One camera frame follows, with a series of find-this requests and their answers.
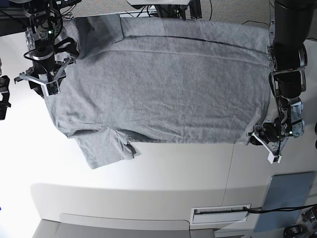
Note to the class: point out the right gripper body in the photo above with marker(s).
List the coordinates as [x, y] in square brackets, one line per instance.
[47, 70]

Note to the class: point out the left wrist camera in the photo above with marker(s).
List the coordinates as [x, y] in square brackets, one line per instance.
[272, 158]

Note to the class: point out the white table cable grommet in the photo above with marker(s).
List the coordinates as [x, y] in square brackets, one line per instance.
[219, 215]

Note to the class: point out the blue-grey tablet pad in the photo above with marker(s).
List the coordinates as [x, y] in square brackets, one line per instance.
[285, 190]

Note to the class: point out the black device at left edge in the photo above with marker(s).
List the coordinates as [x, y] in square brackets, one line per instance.
[4, 91]

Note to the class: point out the grey T-shirt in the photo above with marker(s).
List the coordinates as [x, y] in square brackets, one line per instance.
[160, 80]

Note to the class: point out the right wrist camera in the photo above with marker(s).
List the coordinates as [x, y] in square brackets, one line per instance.
[52, 88]

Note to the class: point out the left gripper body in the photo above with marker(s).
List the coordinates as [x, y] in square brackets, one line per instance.
[269, 134]

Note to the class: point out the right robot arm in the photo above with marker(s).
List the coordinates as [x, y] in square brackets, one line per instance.
[46, 24]

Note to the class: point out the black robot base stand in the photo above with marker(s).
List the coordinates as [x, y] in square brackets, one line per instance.
[169, 11]

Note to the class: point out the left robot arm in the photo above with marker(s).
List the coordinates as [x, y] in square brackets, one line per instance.
[288, 29]

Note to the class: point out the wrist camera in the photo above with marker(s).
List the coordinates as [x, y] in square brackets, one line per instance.
[272, 158]
[52, 88]

